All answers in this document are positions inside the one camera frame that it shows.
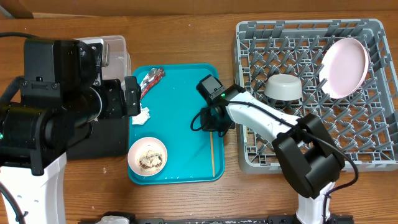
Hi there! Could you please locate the grey white bowl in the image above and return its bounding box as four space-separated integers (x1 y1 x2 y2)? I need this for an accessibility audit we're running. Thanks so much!
264 74 302 101

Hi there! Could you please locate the black cable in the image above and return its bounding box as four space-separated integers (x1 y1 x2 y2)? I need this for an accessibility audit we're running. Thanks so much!
0 182 29 224

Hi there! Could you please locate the pink bowl with food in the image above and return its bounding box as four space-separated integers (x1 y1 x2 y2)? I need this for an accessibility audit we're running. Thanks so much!
127 137 168 177

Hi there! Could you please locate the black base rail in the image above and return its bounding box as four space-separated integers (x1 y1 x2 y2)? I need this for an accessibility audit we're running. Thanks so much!
78 212 354 224

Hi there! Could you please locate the red silver wrapper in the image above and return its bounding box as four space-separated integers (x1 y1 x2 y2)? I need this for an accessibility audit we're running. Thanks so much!
140 68 165 99

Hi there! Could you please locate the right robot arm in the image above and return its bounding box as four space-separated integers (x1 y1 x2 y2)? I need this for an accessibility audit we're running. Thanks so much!
197 83 345 223

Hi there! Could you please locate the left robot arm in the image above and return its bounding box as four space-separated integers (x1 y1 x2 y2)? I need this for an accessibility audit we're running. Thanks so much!
1 36 141 223

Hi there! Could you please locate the pink round plate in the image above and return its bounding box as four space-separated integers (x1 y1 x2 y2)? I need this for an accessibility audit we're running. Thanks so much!
319 38 369 99

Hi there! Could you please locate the clear plastic container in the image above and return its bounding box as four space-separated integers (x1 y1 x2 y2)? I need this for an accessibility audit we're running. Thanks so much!
79 35 131 90

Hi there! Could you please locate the black waste bin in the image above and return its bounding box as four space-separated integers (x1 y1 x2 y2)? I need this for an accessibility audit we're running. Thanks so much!
67 118 129 160

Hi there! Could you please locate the crumpled white tissue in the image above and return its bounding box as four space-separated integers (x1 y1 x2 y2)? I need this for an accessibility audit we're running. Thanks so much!
131 107 150 126

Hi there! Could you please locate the grey dishwasher rack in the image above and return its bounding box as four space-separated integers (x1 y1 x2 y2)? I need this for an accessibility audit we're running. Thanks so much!
233 19 397 172

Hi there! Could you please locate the teal plastic tray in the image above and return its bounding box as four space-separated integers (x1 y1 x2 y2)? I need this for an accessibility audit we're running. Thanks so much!
128 63 225 185

